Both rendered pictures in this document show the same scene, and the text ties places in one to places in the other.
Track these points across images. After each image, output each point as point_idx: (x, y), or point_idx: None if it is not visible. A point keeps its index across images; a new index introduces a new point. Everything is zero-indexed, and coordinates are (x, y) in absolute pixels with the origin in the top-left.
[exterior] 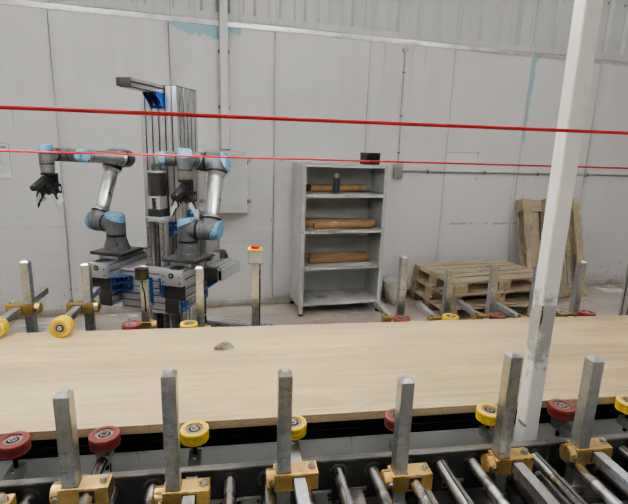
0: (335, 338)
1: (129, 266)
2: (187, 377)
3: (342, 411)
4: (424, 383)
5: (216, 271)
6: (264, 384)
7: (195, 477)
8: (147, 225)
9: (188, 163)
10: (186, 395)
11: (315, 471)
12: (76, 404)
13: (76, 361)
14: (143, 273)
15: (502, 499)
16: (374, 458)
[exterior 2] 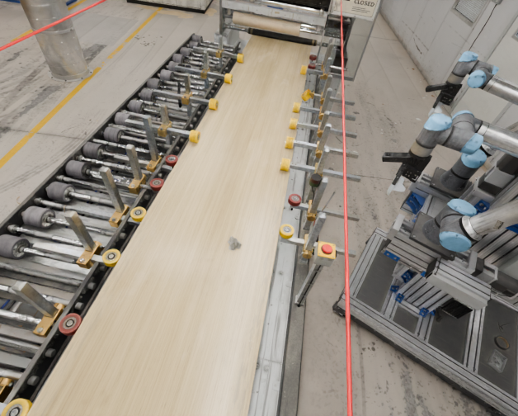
0: (218, 338)
1: (432, 200)
2: (197, 217)
3: (102, 289)
4: (91, 379)
5: (431, 270)
6: (165, 254)
7: (123, 219)
8: (471, 185)
9: (423, 136)
10: (175, 214)
11: (77, 261)
12: (191, 175)
13: (242, 174)
14: (310, 180)
15: None
16: (69, 301)
